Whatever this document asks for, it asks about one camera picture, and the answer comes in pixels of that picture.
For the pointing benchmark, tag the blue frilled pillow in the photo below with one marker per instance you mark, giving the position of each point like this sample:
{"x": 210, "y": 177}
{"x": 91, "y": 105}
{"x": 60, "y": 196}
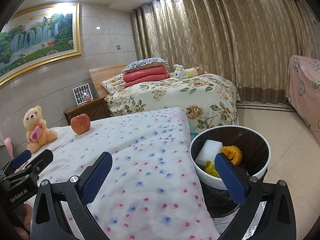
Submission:
{"x": 145, "y": 63}

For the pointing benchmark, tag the beige patterned curtain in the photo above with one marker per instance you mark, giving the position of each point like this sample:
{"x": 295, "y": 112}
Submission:
{"x": 225, "y": 42}

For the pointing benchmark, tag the floral bed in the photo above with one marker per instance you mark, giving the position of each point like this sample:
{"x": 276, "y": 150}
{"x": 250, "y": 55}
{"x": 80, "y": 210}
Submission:
{"x": 187, "y": 95}

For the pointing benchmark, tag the pink covered furniture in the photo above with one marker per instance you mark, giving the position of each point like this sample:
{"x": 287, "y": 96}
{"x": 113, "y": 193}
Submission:
{"x": 305, "y": 92}

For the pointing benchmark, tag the yellow foam fruit net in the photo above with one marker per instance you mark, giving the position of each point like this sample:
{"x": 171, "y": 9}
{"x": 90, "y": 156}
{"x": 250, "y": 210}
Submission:
{"x": 233, "y": 153}

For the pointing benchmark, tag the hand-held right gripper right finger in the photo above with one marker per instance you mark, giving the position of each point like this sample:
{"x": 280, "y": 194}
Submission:
{"x": 230, "y": 177}

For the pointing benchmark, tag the framed landscape painting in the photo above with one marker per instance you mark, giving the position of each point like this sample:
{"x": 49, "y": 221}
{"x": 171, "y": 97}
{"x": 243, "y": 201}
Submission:
{"x": 37, "y": 35}

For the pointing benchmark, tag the yellow snack packet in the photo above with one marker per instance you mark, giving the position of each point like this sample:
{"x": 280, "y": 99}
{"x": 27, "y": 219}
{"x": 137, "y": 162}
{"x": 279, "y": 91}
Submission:
{"x": 211, "y": 170}

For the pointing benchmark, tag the white round trash bin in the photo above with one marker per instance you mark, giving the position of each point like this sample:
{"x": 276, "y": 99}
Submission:
{"x": 207, "y": 178}

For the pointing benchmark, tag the black bin liner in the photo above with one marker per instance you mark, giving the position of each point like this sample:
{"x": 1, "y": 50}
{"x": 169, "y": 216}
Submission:
{"x": 252, "y": 145}

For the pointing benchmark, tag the flower print blanket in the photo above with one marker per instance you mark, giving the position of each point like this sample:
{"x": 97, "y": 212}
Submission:
{"x": 150, "y": 167}

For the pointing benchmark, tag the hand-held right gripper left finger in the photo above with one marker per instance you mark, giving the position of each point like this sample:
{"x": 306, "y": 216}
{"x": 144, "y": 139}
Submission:
{"x": 97, "y": 177}

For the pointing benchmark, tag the person's left hand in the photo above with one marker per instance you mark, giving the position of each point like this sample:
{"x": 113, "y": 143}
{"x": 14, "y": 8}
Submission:
{"x": 26, "y": 217}

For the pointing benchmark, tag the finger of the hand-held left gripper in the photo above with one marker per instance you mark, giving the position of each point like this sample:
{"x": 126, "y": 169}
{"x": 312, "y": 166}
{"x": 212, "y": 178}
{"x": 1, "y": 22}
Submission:
{"x": 21, "y": 158}
{"x": 40, "y": 161}

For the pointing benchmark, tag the beige teddy bear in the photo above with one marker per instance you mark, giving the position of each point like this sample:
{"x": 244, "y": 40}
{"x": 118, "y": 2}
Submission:
{"x": 37, "y": 130}

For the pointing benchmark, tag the white printed paper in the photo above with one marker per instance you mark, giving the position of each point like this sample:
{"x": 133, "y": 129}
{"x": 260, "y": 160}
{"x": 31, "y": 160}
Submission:
{"x": 222, "y": 223}

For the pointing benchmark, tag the white foam block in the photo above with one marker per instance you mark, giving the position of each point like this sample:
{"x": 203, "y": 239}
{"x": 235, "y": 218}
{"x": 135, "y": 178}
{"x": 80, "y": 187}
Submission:
{"x": 208, "y": 151}

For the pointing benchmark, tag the photo collage frame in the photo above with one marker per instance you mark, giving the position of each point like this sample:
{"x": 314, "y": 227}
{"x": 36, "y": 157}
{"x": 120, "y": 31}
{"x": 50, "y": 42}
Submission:
{"x": 81, "y": 92}

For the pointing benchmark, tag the floral pillow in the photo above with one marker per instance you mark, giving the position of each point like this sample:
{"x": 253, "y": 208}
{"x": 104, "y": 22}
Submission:
{"x": 112, "y": 82}

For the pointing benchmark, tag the wooden headboard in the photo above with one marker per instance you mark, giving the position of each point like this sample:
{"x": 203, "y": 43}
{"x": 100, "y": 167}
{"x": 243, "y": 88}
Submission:
{"x": 105, "y": 72}

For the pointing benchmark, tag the wooden nightstand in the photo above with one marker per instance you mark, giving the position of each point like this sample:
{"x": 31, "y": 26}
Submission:
{"x": 87, "y": 112}

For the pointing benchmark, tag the red apple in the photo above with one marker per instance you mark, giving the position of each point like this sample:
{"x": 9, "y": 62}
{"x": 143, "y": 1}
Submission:
{"x": 80, "y": 123}

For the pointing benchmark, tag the small pink box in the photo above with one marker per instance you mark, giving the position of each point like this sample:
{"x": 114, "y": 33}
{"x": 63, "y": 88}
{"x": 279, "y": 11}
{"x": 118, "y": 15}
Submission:
{"x": 88, "y": 100}

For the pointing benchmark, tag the folded red blanket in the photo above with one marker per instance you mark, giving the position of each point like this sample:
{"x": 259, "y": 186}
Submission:
{"x": 146, "y": 77}

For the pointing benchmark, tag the yellow bear plush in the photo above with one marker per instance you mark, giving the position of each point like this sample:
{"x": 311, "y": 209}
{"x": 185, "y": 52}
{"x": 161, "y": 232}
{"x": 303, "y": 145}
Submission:
{"x": 196, "y": 71}

